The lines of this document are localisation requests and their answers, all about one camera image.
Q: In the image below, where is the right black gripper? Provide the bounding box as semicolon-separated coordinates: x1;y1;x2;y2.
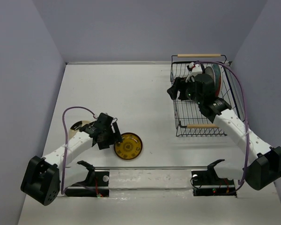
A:
166;76;203;105

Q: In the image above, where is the yellow black patterned plate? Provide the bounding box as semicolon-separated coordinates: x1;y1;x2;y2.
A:
113;132;143;160

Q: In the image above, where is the white plate orange sunburst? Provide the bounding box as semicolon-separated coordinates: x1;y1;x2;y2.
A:
205;66;215;82

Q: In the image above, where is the cream translucent plate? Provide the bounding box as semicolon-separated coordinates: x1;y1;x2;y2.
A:
68;120;94;139

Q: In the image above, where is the red teal floral plate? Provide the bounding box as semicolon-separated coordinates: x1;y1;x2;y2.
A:
211;64;223;97

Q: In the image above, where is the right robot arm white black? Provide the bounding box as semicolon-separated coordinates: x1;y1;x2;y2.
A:
167;74;281;190

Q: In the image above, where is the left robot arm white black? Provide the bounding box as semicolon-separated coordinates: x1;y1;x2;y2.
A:
20;113;122;206

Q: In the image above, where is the black wire dish rack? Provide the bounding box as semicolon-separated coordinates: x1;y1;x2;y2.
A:
170;55;244;137

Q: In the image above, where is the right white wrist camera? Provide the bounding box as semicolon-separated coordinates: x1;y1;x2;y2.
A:
185;62;203;83

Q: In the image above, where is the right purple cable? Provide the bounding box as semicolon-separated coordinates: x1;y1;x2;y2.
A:
195;60;250;195

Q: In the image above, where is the purple cable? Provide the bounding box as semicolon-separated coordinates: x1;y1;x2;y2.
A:
61;106;99;196
195;60;250;195

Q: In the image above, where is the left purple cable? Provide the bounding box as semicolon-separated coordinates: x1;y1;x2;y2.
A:
61;106;99;196

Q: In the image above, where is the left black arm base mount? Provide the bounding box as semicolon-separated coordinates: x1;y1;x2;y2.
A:
65;171;110;197

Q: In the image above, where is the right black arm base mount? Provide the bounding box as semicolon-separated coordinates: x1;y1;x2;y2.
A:
190;170;237;196

